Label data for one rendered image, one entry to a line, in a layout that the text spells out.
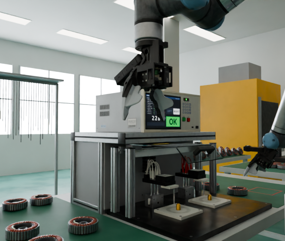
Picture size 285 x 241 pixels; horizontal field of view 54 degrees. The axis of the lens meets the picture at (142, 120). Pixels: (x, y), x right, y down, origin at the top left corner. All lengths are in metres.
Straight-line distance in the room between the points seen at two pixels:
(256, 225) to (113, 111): 0.82
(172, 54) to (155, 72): 4.95
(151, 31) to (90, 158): 0.82
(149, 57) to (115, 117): 0.74
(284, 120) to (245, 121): 3.52
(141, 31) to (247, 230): 0.87
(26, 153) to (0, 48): 2.65
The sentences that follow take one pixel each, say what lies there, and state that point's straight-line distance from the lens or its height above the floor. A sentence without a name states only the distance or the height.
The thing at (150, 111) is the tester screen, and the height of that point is 1.21.
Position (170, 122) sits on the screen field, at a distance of 1.38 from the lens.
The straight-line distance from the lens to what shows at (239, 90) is 5.01.
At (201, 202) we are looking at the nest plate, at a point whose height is 0.78.
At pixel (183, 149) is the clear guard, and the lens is 1.08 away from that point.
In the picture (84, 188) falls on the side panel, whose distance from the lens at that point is 1.45.
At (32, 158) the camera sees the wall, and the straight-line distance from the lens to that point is 7.78.
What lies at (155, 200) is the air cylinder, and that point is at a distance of 1.34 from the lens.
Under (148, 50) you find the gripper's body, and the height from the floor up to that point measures 1.33.
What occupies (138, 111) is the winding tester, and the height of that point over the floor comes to 1.21.
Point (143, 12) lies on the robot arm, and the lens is 0.74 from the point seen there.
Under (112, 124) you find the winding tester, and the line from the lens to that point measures 1.43.
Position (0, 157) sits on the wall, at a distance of 7.52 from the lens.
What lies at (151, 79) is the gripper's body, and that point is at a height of 1.25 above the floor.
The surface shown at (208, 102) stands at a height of 1.62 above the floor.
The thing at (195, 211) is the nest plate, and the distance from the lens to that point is 1.27.
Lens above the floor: 1.13
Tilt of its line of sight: 2 degrees up
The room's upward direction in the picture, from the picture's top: straight up
